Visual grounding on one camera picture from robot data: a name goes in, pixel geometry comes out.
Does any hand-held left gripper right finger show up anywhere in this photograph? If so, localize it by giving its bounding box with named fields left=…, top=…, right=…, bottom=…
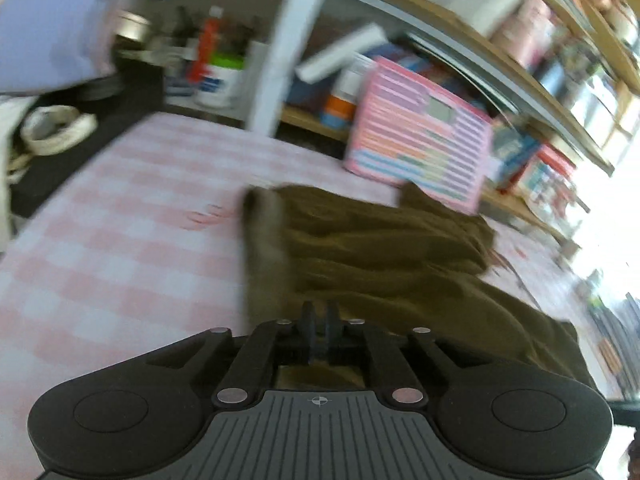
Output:
left=326, top=301, right=506, bottom=408

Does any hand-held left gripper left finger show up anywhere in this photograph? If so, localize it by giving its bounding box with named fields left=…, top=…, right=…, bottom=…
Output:
left=141, top=301, right=317, bottom=409

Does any olive green garment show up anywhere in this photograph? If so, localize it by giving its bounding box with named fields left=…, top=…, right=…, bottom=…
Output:
left=242, top=182, right=599, bottom=392

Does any pink checkered bed sheet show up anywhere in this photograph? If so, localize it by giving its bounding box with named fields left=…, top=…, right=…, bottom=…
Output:
left=0, top=112, right=608, bottom=480

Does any pink striped box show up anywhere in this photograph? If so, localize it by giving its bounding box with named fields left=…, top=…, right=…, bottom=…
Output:
left=343, top=57, right=495, bottom=215

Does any white and orange bottle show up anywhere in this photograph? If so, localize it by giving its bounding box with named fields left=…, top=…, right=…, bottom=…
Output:
left=320, top=58, right=373, bottom=131

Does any white jar with green lid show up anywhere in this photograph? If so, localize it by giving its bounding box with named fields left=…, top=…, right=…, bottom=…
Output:
left=194, top=53, right=246, bottom=109

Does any white flat box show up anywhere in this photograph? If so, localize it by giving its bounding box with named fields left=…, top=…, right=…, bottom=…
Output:
left=296, top=23, right=389, bottom=84

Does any red bottle with white cap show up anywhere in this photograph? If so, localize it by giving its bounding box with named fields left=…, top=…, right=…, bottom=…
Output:
left=188, top=6, right=225, bottom=86

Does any wooden shelf unit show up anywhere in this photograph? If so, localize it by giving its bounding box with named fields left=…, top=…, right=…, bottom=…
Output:
left=165, top=0, right=640, bottom=251

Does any metal tin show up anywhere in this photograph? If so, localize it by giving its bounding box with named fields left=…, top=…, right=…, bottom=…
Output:
left=113, top=10, right=153, bottom=51

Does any lavender cloth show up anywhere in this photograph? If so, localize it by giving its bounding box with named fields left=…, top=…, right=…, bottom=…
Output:
left=0, top=0, right=126, bottom=96

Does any white shelf post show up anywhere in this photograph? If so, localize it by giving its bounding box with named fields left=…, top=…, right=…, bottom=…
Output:
left=246, top=0, right=341, bottom=138

